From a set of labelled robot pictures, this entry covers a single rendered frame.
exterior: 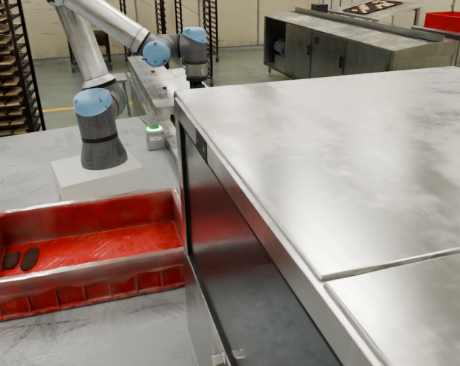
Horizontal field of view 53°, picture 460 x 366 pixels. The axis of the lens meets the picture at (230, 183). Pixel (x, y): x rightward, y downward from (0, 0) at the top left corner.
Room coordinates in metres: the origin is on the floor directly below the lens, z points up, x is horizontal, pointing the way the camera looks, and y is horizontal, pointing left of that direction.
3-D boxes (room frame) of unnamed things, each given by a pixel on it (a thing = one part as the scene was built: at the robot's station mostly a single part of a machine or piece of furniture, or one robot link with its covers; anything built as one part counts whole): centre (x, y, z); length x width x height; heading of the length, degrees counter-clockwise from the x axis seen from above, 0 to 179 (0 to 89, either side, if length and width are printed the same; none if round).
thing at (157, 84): (2.58, 0.40, 0.89); 1.25 x 0.18 x 0.09; 16
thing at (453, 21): (4.61, -2.18, 0.93); 0.51 x 0.36 x 0.13; 20
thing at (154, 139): (1.74, 0.29, 0.84); 0.08 x 0.08 x 0.11; 16
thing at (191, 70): (1.57, 0.11, 1.16); 0.08 x 0.08 x 0.05
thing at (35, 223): (0.94, 0.33, 0.87); 0.49 x 0.34 x 0.10; 106
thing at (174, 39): (1.55, 0.21, 1.23); 0.11 x 0.11 x 0.08; 88
